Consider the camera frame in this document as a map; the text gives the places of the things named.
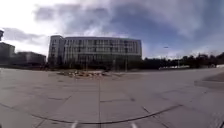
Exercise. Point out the dark building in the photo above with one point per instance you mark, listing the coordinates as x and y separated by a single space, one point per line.
6 53
30 58

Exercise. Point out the low flower bed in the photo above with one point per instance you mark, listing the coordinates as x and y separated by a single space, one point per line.
83 73

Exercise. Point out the robot's own part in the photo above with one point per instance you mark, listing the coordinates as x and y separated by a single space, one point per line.
134 125
74 125

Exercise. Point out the large grey multi-storey building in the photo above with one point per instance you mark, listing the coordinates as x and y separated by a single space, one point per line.
96 50

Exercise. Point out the grey paved plaza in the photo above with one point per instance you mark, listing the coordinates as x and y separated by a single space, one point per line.
110 96

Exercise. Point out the row of trees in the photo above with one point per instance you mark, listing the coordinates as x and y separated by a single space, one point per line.
190 61

